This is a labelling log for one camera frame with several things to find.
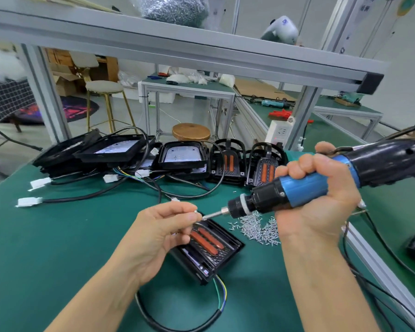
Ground round brown wooden stool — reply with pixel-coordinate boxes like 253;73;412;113
172;123;213;141

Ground small green workbench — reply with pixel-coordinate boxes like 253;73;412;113
142;78;237;139

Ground round beige stool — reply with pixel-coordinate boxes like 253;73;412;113
86;80;139;133

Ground blue black electric screwdriver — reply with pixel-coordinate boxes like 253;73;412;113
202;138;415;220

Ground white power strip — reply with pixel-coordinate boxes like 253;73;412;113
265;119;295;146

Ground white handheld device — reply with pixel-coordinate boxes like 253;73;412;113
261;16;300;46

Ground stack of unassembled lamp housings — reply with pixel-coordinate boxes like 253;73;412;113
17;126;208;208

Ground colourful round rug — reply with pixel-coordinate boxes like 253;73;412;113
17;95;100;125

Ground aluminium shelf frame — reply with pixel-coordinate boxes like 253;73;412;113
0;0;390;151

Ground teal hand tool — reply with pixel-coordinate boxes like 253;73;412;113
261;99;295;108

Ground white plastic bags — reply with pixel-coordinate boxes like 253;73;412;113
0;46;29;83

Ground black cover orange strips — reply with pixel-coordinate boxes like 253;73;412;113
245;142;289;187
190;228;225;256
209;138;248;184

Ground clear bag of screws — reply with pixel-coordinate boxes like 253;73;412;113
135;0;210;27

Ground green workbench white legs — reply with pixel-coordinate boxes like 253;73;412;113
314;95;383;142

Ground person's left hand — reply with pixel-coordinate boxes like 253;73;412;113
114;200;203;284

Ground person's right forearm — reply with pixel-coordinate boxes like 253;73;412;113
284;228;381;332

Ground teal power supply box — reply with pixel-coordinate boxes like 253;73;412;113
285;150;314;164

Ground brown wooden cabinet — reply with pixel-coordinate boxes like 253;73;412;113
45;48;120;83

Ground heap of small silver screws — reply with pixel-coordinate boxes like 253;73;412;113
230;211;281;246

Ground open brown cardboard carton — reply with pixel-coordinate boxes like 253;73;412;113
52;71;84;96

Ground red tool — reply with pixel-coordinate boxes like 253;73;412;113
268;109;315;124

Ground black checked cloth table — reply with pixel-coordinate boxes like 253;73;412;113
0;79;36;125

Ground person's right hand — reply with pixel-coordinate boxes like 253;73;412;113
274;142;362;239

